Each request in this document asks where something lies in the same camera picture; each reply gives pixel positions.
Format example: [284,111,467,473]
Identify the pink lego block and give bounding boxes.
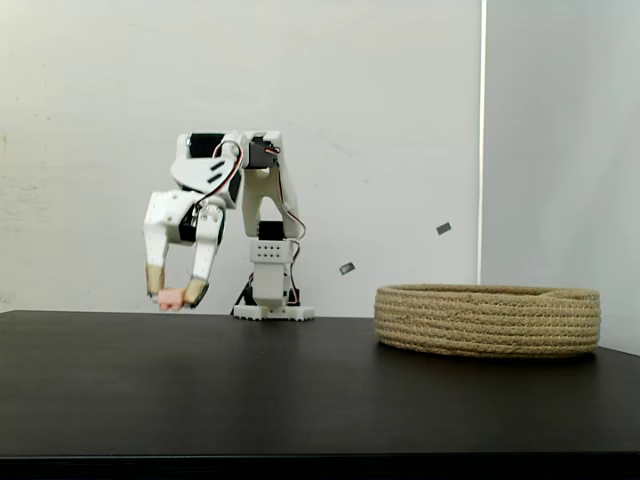
[158,287,187,311]

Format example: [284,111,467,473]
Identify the woven rope basket tray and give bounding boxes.
[374,283,602,359]

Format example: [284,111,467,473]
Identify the white vertical wall trim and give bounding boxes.
[477,0,489,286]

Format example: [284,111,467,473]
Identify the red gripper servo cable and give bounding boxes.
[195,140,247,211]

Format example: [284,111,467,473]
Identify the red upper arm cable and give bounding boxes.
[267,144,307,241]

